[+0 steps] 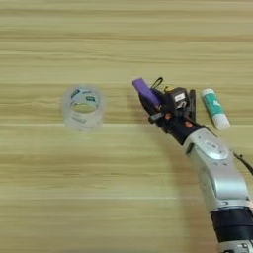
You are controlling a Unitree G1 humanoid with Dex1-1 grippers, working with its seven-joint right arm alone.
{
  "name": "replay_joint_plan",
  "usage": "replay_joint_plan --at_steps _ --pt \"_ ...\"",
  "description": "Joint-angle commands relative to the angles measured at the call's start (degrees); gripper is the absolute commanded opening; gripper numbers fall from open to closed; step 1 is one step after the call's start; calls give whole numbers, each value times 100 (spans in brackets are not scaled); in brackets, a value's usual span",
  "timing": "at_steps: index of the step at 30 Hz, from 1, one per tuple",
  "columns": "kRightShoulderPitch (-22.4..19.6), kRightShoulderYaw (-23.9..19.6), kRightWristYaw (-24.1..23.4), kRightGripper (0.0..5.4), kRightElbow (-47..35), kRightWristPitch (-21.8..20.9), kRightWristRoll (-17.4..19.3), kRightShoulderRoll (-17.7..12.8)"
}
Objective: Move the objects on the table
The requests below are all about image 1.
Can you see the black box with white label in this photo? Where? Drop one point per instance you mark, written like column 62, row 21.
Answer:
column 177, row 99

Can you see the white green glue stick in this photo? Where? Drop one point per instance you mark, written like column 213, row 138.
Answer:
column 214, row 107

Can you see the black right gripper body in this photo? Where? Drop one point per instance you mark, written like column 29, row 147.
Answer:
column 179, row 128

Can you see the purple eraser block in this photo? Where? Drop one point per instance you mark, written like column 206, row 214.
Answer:
column 146, row 89

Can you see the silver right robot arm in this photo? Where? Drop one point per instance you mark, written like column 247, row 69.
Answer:
column 220, row 178

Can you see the black marker pen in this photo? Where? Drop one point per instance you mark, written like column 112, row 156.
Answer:
column 192, row 103

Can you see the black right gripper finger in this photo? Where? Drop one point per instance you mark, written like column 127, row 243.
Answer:
column 162, row 96
column 148, row 104

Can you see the clear tape roll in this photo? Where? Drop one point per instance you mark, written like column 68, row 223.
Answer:
column 70, row 112

